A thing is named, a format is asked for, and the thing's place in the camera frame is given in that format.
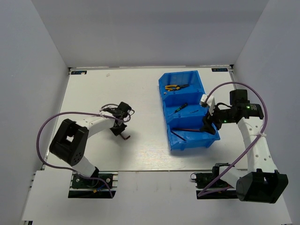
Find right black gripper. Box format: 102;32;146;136
199;102;236;135

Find blue plastic bin near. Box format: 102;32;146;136
166;113;220;150

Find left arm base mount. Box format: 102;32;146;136
68;172;118;199

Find yellow pliers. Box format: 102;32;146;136
165;85;181;91
179;84;189;89

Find blue plastic bin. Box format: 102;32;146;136
166;113;220;150
158;70;207;117

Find corner label sticker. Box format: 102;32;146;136
71;71;87;75
211;68;228;72

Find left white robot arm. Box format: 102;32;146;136
49;102;134;187

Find brown hex key long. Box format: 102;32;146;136
170;130;186;141

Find green black small screwdriver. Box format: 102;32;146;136
171;103;188;115

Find blue plastic bin far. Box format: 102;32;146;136
158;70;207;117

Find right corner label sticker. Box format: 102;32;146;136
211;68;228;72

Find left corner label sticker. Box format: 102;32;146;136
71;71;87;75

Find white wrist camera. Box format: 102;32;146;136
99;106;115;115
200;94;216;115

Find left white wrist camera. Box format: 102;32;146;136
99;106;115;115

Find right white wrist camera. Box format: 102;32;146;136
200;94;216;115

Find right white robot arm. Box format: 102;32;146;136
197;89;288;204

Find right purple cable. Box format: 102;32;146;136
198;82;268;196

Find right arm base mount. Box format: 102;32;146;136
190;163;242;200

